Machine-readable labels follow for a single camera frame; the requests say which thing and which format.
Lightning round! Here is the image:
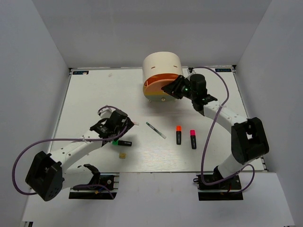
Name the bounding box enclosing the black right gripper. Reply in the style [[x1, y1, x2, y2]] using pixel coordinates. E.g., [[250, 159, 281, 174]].
[[162, 75, 197, 100]]

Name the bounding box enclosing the cream round drawer container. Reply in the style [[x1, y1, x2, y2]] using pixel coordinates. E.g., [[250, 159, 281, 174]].
[[142, 52, 183, 102]]

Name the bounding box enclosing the green gel pen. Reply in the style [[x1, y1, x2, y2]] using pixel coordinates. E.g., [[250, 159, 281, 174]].
[[146, 122, 166, 139]]

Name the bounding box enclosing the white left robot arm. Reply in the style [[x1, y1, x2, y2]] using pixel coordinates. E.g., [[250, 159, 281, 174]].
[[25, 110, 134, 201]]

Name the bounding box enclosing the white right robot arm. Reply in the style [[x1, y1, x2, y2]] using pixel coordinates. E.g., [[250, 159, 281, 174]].
[[162, 74, 269, 189]]

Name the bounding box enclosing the green highlighter marker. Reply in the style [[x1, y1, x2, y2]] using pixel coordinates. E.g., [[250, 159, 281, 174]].
[[112, 140, 132, 147]]

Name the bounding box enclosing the small tan eraser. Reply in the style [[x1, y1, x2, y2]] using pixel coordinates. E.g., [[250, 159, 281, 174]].
[[119, 153, 126, 159]]

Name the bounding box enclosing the orange highlighter marker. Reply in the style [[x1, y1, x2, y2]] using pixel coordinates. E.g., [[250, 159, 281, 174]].
[[176, 125, 182, 145]]

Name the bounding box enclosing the blue right corner label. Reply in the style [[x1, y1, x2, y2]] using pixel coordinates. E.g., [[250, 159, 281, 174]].
[[215, 68, 232, 72]]

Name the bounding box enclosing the blue corner label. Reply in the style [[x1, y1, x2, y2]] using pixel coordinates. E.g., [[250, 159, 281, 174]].
[[215, 68, 232, 72], [72, 70, 89, 75]]

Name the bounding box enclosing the pink highlighter marker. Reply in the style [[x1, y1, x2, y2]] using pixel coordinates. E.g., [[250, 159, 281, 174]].
[[190, 130, 197, 149]]

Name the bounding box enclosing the blue left corner label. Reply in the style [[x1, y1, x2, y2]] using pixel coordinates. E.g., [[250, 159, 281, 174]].
[[72, 70, 89, 75]]

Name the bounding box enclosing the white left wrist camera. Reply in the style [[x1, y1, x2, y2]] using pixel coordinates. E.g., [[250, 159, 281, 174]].
[[98, 106, 115, 119]]

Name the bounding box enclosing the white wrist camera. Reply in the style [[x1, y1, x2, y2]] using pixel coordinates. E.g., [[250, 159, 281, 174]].
[[98, 106, 115, 119], [187, 67, 196, 78]]

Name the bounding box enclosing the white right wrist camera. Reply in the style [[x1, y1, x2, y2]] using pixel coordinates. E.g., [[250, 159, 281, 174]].
[[187, 67, 196, 78]]

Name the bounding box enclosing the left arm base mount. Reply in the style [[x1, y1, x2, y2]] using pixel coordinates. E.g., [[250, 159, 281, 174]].
[[69, 173, 119, 200]]

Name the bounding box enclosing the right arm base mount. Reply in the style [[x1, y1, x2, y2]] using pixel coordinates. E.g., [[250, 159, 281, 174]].
[[193, 175, 243, 201]]

